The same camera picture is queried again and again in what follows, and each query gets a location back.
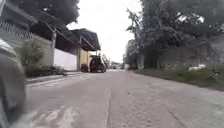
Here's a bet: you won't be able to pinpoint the dark open vehicle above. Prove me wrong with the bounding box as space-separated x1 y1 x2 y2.
88 54 108 74

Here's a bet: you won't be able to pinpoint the building with canopy roof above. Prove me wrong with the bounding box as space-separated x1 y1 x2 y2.
43 21 102 73

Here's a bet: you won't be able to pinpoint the grey concrete road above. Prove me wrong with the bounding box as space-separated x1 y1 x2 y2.
19 69 224 128

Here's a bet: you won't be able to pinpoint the pole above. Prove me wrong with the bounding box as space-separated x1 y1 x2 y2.
51 24 57 67

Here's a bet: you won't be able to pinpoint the concrete kerb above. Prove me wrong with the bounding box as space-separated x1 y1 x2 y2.
25 70 83 88

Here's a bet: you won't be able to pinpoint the dense row of trees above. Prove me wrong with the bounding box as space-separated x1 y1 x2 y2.
123 0 224 70

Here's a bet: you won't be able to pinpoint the low dark shrubs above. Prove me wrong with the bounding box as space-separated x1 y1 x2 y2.
24 64 66 78

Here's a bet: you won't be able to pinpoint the grass verge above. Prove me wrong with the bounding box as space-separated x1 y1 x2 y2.
134 64 224 92

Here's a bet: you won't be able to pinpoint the dark overhanging tree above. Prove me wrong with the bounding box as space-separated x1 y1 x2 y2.
9 0 81 26

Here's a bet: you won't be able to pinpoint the green bush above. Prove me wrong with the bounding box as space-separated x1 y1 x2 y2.
16 39 46 69

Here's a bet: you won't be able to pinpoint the white object on grass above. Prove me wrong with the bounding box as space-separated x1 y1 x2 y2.
187 63 207 72

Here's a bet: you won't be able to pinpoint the grey car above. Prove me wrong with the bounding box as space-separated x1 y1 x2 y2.
0 38 28 128

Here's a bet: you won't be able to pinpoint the yellow wall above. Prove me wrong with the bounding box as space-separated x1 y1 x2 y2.
79 49 90 69

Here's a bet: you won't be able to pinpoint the white wall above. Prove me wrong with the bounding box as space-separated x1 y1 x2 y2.
53 48 78 72

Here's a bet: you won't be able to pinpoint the grey stone wall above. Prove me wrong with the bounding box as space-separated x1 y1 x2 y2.
156 34 224 69

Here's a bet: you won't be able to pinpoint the grey wall with railing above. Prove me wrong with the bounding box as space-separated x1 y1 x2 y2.
0 19 56 68

